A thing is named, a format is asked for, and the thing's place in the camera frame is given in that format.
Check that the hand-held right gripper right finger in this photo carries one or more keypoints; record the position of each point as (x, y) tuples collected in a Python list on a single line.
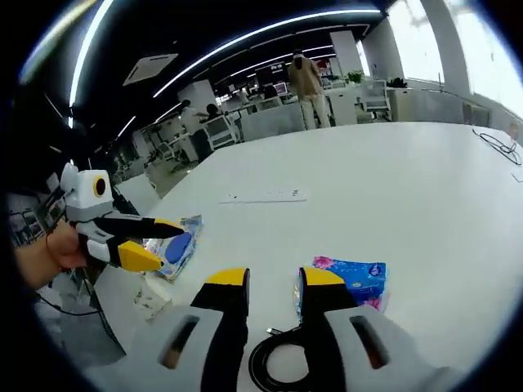
[(327, 298)]

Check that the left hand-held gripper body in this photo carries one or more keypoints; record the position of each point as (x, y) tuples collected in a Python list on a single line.
[(88, 192)]

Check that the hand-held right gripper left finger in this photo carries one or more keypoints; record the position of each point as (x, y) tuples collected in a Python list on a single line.
[(222, 302)]

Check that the blue tissue packet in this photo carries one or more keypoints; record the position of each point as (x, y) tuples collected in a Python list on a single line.
[(363, 277)]

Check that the clear bag with blue pouch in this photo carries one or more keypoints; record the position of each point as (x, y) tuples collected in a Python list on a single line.
[(180, 249)]

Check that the person's left hand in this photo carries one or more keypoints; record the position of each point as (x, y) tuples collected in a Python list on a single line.
[(65, 245)]

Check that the white mesh office chair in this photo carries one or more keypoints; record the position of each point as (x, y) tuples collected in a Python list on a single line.
[(218, 130)]

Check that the ceiling air vent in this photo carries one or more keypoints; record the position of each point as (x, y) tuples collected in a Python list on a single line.
[(150, 68)]

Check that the potted green plant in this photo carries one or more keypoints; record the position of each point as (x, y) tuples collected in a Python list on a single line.
[(354, 77)]

